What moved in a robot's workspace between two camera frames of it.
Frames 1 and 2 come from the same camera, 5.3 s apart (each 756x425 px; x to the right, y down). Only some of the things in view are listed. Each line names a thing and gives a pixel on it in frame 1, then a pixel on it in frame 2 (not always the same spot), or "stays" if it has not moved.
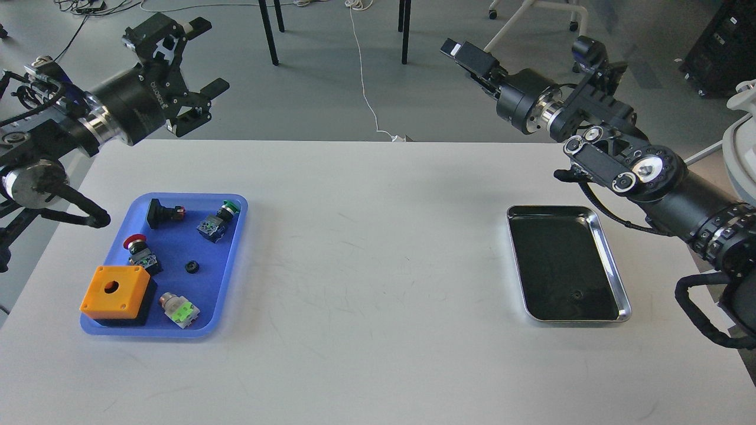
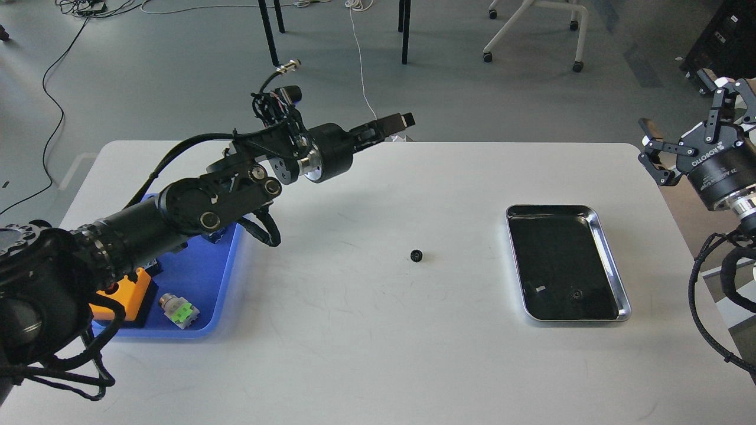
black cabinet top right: [724, 55] stays
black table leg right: [406, 23] stays
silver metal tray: [566, 271] stays
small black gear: [191, 267] to [416, 255]
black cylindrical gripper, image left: [129, 105] to [331, 152]
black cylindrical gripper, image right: [532, 101] to [725, 163]
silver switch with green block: [181, 311] stays
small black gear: [575, 294] stays
